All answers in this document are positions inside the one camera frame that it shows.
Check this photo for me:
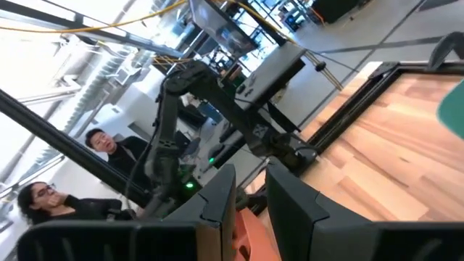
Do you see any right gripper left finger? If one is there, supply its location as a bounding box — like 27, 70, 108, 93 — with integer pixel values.
16, 163, 237, 261

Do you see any person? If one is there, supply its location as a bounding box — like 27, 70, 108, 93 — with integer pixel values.
16, 181, 137, 226
84, 127, 155, 189

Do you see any black desk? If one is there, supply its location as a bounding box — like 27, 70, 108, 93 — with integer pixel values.
220, 41, 309, 135

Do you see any green-teal plastic bin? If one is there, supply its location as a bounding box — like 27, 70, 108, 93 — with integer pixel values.
436, 79, 464, 141

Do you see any black computer monitor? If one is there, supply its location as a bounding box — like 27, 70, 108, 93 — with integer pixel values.
188, 0, 259, 58

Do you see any black frame beam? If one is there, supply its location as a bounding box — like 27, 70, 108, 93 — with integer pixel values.
0, 88, 155, 208

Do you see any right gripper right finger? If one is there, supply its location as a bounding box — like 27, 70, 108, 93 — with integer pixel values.
265, 162, 464, 261

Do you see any black aluminium table frame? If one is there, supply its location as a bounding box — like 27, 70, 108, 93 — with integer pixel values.
300, 60, 464, 153

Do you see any orange plastic bin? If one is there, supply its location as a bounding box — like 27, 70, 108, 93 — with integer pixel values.
231, 207, 283, 261

